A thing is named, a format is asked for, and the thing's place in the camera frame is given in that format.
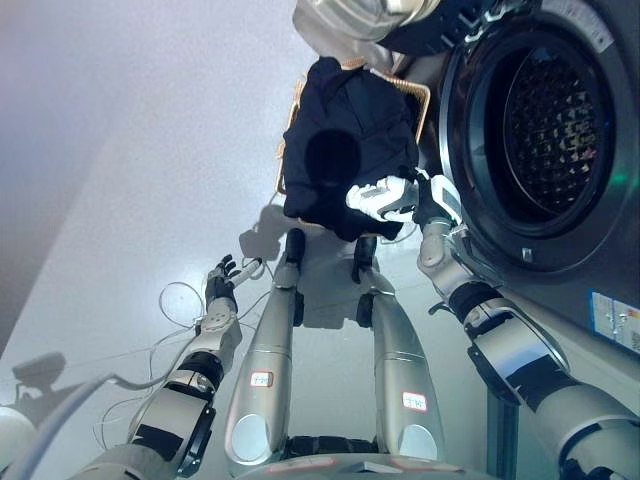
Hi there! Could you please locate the thin white cable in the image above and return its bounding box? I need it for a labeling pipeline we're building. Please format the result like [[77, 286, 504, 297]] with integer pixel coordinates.
[[94, 257, 281, 441]]

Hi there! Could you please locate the grey front-load washing machine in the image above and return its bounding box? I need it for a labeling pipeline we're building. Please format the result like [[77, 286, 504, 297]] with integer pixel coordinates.
[[414, 0, 640, 354]]

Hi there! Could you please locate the black right robot foot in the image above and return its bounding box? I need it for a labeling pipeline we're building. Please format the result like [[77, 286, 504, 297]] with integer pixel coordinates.
[[351, 235, 379, 284]]

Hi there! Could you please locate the grey robot torso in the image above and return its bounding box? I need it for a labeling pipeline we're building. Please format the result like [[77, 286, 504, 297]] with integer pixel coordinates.
[[227, 434, 496, 480]]

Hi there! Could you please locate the silver robot leg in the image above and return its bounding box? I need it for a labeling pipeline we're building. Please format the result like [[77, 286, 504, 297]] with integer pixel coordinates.
[[224, 259, 307, 474], [356, 267, 447, 464]]

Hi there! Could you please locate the silver right robot leg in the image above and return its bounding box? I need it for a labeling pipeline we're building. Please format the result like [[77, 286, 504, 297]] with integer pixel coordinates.
[[356, 267, 447, 464]]

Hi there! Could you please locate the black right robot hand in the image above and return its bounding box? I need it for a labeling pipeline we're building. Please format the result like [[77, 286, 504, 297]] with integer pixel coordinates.
[[382, 167, 464, 230]]

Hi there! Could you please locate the woven wicker laundry basket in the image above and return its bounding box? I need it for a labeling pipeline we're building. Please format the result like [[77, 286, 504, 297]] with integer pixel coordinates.
[[273, 57, 432, 237]]

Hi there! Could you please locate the black left robot foot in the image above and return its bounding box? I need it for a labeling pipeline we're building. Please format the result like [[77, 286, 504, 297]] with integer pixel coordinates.
[[284, 228, 308, 264]]

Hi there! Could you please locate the round black washer door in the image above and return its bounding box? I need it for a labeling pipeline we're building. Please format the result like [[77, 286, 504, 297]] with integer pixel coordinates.
[[292, 0, 501, 57]]

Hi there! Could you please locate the black garment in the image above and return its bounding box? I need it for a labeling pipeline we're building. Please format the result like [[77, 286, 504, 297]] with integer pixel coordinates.
[[282, 55, 421, 243]]

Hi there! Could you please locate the white blue energy label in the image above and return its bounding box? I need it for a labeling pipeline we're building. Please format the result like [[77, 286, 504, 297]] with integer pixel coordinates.
[[589, 289, 640, 356]]

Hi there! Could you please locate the white garment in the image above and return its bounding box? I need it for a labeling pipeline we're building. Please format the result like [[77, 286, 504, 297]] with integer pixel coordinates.
[[345, 174, 419, 223]]

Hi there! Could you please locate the silver left robot leg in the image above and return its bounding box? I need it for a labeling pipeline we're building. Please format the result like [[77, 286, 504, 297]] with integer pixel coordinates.
[[224, 259, 307, 474]]

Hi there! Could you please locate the black robot foot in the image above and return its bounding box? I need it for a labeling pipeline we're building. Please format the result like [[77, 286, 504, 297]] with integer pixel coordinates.
[[284, 228, 308, 264], [351, 235, 379, 284]]

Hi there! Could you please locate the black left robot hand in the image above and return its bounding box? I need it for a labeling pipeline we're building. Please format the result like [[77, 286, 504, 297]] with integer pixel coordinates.
[[204, 253, 266, 307]]

